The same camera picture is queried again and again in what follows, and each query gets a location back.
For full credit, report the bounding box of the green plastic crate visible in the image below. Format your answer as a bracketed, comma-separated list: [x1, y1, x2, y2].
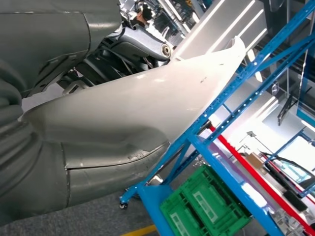
[159, 165, 252, 236]

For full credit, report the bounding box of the blue metal shelf rack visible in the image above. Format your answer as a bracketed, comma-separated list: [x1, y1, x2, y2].
[119, 0, 315, 236]

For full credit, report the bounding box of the red barrier belt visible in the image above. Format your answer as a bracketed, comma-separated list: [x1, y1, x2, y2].
[209, 125, 315, 235]

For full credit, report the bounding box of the person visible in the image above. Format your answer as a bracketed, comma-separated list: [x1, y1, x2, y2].
[131, 3, 153, 29]

